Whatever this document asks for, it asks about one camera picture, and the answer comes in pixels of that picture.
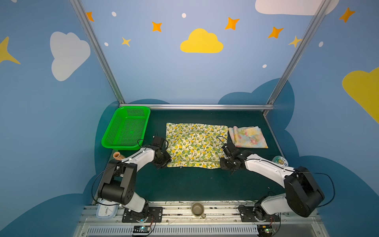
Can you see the aluminium frame back rail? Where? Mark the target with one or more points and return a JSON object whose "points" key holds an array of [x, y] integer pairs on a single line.
{"points": [[218, 107]]}

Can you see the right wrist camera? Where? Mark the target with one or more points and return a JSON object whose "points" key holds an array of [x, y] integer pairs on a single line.
{"points": [[230, 150]]}

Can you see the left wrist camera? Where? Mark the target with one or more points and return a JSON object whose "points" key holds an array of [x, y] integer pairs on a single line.
{"points": [[158, 142]]}

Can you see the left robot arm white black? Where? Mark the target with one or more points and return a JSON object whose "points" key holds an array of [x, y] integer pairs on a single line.
{"points": [[118, 183]]}

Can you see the white square clock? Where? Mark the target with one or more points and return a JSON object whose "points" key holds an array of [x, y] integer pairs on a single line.
{"points": [[107, 209]]}

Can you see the pastel floral skirt pink flowers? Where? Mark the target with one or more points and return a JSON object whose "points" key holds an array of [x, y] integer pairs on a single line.
{"points": [[248, 137]]}

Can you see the lemon print skirt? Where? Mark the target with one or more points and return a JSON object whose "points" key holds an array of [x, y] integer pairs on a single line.
{"points": [[195, 144]]}

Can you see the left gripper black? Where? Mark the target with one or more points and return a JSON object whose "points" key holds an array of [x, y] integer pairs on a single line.
{"points": [[163, 158]]}

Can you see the right green circuit board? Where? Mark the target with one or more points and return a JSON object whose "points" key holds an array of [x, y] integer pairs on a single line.
{"points": [[265, 231]]}

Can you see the left green circuit board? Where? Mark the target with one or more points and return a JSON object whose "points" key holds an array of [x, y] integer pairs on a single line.
{"points": [[141, 230]]}

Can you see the olive ceramic mug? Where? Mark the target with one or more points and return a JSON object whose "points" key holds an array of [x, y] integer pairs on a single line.
{"points": [[198, 210]]}

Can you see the tape roll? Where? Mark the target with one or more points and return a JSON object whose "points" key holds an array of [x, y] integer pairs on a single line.
{"points": [[280, 160]]}

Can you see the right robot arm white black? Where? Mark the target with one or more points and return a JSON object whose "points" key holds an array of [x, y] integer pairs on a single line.
{"points": [[302, 193]]}

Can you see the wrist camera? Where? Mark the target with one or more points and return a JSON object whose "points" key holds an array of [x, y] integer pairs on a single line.
{"points": [[158, 142], [230, 150]]}

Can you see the green plastic basket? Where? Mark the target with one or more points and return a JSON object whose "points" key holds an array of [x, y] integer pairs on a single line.
{"points": [[127, 128]]}

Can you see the terracotta ribbed vase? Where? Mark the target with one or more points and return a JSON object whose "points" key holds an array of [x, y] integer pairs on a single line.
{"points": [[118, 156]]}

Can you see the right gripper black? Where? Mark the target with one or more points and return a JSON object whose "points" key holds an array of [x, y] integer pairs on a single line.
{"points": [[228, 163]]}

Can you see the green circuit board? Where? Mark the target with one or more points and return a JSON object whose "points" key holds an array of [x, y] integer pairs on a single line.
{"points": [[141, 230], [265, 231]]}

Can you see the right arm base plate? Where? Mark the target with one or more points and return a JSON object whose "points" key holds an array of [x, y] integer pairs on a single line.
{"points": [[251, 214]]}

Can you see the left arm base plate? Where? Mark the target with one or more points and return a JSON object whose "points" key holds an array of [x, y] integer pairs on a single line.
{"points": [[147, 215]]}

